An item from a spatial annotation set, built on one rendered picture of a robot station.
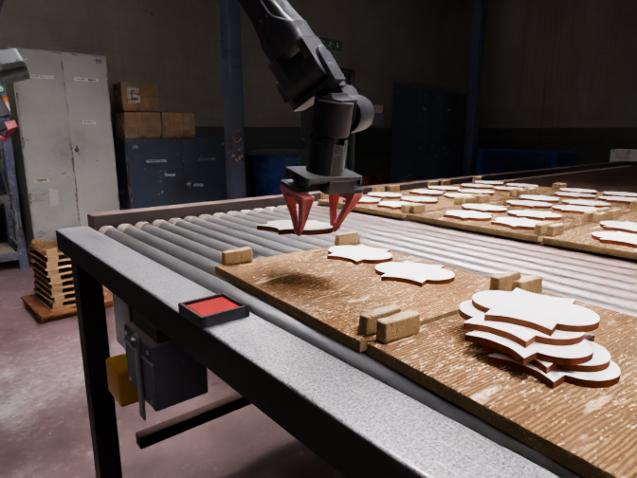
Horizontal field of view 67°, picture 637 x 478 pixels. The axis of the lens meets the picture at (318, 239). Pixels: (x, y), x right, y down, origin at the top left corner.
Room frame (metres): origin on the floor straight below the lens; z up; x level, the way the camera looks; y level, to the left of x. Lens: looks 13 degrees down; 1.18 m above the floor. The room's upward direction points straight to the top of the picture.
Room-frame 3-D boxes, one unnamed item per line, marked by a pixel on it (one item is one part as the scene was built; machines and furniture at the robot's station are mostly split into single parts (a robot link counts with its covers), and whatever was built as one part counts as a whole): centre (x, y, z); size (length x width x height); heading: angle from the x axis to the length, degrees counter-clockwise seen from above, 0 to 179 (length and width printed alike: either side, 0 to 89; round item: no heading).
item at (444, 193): (1.93, -0.54, 0.94); 0.41 x 0.35 x 0.04; 40
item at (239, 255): (0.87, 0.15, 0.95); 0.06 x 0.02 x 0.03; 126
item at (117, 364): (0.95, 0.40, 0.74); 0.09 x 0.08 x 0.24; 40
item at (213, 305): (0.66, 0.15, 0.92); 0.06 x 0.06 x 0.01; 40
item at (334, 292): (0.80, -0.07, 0.93); 0.41 x 0.35 x 0.02; 36
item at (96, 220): (2.63, -0.91, 0.90); 4.04 x 0.06 x 0.10; 130
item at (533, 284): (0.69, -0.32, 0.95); 0.06 x 0.02 x 0.03; 125
